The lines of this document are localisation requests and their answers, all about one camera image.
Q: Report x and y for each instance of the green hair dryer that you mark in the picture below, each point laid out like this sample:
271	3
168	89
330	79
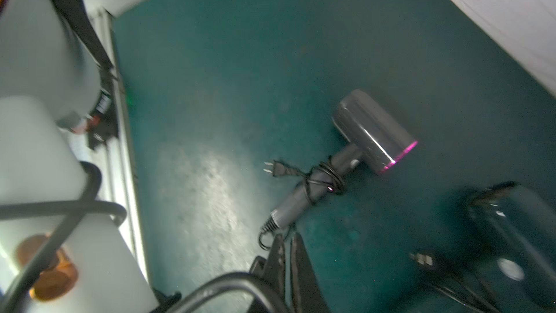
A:
520	226

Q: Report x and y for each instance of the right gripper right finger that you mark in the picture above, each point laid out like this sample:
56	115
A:
305	291

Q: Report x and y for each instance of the white hair dryer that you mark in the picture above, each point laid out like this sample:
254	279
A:
61	246

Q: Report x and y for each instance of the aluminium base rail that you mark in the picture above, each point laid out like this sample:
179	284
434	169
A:
120	159

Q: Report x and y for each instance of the green table mat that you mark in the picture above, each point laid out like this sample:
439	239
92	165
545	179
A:
218	88

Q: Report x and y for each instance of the grey hair dryer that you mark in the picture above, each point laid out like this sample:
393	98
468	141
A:
374	138

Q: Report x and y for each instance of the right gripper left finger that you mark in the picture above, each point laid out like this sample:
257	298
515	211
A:
272	270

